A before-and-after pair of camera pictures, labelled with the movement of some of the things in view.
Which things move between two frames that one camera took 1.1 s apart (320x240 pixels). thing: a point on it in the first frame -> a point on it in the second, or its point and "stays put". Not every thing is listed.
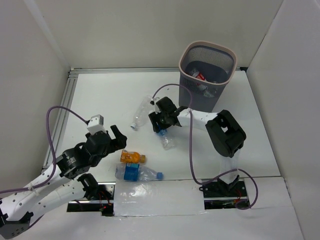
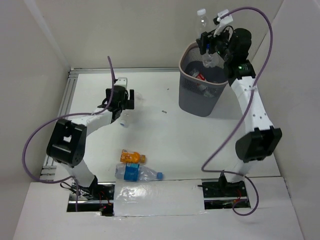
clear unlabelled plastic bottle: [142, 112] -> [139, 102]
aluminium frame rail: [72, 73] stays put
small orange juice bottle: [129, 157] stays put
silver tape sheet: [158, 197] stays put
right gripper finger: [175, 122] -> [213, 42]
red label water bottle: [194, 72] stays put
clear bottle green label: [205, 90] stays put
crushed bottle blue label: [135, 172] stays put
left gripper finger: [120, 141] -> [130, 105]
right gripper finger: [155, 119] -> [202, 42]
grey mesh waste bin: [205, 68] stays put
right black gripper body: [164, 120] -> [223, 41]
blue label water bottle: [167, 140] -> [209, 60]
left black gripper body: [110, 142] -> [128, 99]
